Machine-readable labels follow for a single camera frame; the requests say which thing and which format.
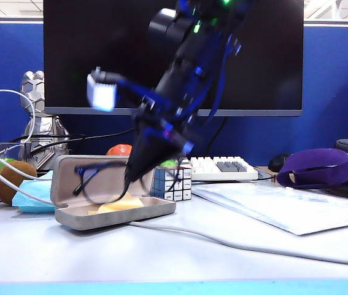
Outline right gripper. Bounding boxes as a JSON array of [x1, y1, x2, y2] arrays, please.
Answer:
[[124, 88, 205, 184]]

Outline black framed glasses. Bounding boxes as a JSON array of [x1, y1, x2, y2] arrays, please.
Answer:
[[74, 158, 184, 205]]

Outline purple strap bag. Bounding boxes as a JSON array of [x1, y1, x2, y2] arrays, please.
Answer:
[[276, 148, 348, 192]]

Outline small green fruit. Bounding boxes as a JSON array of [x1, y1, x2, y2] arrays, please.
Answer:
[[0, 158, 17, 171]]

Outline grey suede glasses case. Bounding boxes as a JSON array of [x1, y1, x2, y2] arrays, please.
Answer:
[[50, 154, 177, 231]]

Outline white paper booklet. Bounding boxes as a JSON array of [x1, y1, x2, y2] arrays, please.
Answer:
[[191, 181, 348, 237]]

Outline Rubik's cube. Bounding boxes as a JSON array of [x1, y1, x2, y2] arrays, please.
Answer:
[[150, 159, 192, 202]]

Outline black computer mouse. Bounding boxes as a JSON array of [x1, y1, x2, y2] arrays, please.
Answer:
[[267, 152, 290, 173]]

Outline long black cable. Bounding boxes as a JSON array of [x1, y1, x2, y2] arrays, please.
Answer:
[[31, 128, 135, 155]]

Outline orange fruit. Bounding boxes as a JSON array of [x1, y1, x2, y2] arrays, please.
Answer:
[[106, 143, 133, 157]]

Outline thick grey-white cable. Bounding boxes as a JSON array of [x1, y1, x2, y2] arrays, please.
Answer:
[[127, 221, 348, 268]]

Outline brown kiwi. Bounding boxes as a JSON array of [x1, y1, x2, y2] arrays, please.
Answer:
[[0, 160, 38, 206]]

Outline light blue face mask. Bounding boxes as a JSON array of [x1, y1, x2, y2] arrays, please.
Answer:
[[11, 171, 56, 214]]

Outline black computer monitor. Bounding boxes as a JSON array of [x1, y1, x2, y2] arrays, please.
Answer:
[[42, 0, 304, 118]]

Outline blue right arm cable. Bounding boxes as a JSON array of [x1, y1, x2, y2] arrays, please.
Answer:
[[207, 30, 242, 122]]

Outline white and grey keyboard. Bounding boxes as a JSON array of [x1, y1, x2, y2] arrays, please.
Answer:
[[188, 155, 259, 181]]

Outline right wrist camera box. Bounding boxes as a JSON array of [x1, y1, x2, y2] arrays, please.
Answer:
[[87, 68, 118, 112]]

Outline looped white cable with plug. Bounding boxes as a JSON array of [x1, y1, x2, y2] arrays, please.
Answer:
[[0, 89, 36, 145]]

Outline silver robot figurine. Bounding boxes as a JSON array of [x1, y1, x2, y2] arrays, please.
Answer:
[[18, 71, 70, 170]]

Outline yellow cleaning cloth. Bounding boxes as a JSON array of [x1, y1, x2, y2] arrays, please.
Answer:
[[87, 192, 144, 216]]

